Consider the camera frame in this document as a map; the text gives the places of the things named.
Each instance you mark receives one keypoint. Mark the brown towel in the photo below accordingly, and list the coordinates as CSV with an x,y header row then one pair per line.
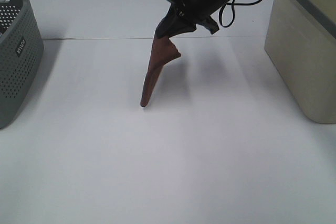
x,y
163,51

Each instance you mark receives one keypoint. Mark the beige bin with grey rim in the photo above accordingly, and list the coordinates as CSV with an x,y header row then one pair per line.
x,y
300,42

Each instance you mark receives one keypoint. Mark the grey perforated plastic basket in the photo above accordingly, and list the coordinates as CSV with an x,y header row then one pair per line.
x,y
21,53

